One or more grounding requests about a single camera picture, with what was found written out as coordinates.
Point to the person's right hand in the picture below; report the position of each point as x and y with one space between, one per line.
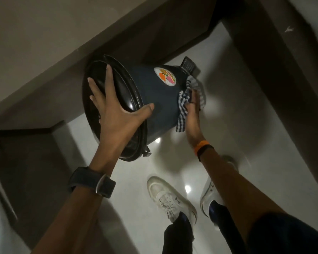
193 126

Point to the person's left hand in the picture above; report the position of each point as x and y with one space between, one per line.
116 124

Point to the person's left middle finger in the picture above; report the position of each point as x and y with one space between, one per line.
96 89

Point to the person's left thumb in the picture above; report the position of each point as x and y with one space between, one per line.
143 111

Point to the person's right fingers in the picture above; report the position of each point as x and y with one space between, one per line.
194 99

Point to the blue checked cloth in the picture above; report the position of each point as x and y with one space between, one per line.
184 103

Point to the dark blue pedal bin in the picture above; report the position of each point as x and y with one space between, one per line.
159 103

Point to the person's left forearm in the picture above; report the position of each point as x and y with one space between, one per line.
74 208

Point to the person's right forearm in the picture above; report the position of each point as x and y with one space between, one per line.
235 190

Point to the orange wristband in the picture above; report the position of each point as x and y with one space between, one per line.
200 146

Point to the black wristband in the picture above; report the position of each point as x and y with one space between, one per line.
204 152

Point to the dark smartwatch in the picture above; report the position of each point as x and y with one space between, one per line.
91 181

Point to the white sneaker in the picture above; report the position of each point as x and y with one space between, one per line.
212 191
169 199

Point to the dark trouser leg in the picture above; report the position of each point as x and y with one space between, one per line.
178 235
225 224

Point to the dark short sleeve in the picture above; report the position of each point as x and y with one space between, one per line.
286 235

